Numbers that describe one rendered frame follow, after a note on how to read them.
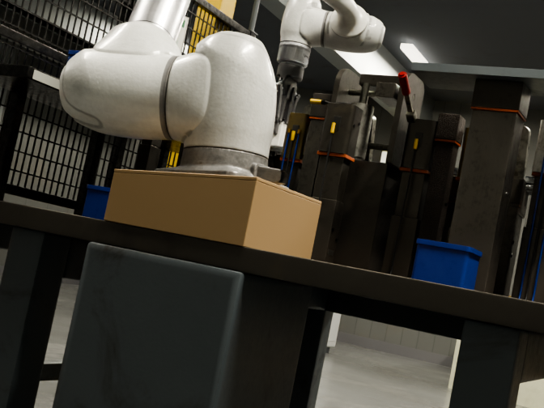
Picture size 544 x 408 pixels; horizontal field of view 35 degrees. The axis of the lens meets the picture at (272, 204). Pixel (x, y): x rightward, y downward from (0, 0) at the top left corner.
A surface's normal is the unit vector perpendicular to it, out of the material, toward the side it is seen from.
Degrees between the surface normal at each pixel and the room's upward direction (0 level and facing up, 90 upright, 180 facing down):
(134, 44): 55
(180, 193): 90
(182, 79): 82
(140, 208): 90
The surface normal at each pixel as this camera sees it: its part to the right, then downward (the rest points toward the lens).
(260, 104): 0.62, -0.04
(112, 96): -0.22, 0.18
